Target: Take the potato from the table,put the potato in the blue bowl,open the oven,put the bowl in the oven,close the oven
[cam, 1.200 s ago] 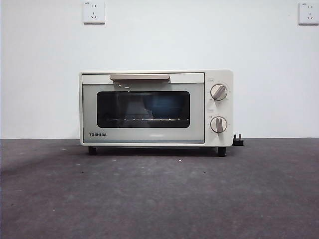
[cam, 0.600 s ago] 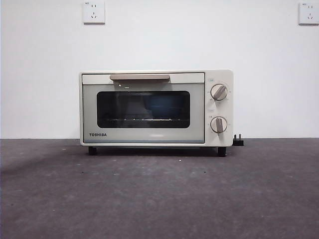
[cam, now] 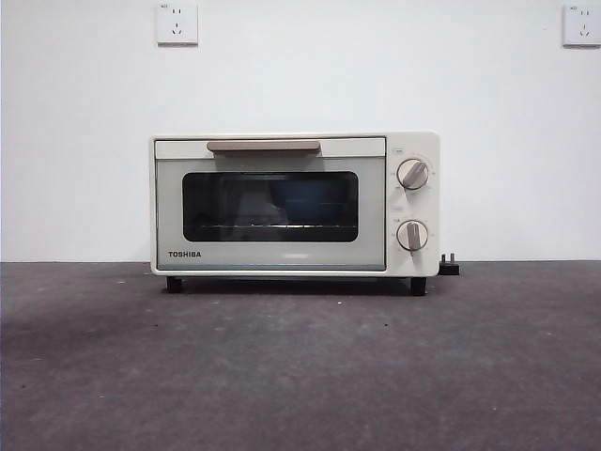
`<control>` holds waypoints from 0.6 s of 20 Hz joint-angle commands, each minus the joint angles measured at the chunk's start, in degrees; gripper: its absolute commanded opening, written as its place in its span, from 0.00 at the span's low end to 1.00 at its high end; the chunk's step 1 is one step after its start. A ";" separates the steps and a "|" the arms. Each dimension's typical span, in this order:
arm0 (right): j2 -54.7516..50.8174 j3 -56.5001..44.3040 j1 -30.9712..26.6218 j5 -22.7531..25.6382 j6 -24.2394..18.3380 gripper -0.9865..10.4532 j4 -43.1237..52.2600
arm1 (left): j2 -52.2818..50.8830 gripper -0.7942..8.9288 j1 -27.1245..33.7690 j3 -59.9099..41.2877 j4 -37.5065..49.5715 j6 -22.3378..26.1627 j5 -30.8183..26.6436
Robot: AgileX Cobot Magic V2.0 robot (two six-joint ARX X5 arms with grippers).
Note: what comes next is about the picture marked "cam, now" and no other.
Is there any temperature knob beige pointer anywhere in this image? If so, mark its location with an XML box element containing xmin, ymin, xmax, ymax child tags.
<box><xmin>396</xmin><ymin>159</ymin><xmax>431</xmax><ymax>192</ymax></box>

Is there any timer knob beige pointer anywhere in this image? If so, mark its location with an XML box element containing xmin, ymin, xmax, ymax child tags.
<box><xmin>396</xmin><ymin>219</ymin><xmax>429</xmax><ymax>256</ymax></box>

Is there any cream Toshiba toaster oven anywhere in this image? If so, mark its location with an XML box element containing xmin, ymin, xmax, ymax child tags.
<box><xmin>149</xmin><ymin>131</ymin><xmax>441</xmax><ymax>298</ymax></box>

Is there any metal wire oven rack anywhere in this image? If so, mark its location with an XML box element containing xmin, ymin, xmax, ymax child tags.
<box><xmin>196</xmin><ymin>224</ymin><xmax>356</xmax><ymax>232</ymax></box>

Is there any blue ribbed bowl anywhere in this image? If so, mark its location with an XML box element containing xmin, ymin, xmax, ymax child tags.
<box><xmin>268</xmin><ymin>182</ymin><xmax>332</xmax><ymax>223</ymax></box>

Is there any white wall socket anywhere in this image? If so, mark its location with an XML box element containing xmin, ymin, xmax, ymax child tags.
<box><xmin>562</xmin><ymin>4</ymin><xmax>601</xmax><ymax>48</ymax></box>
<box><xmin>156</xmin><ymin>2</ymin><xmax>199</xmax><ymax>47</ymax></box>

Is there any oven door with beige handle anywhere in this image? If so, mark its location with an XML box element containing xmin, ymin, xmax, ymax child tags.
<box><xmin>153</xmin><ymin>136</ymin><xmax>387</xmax><ymax>272</ymax></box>

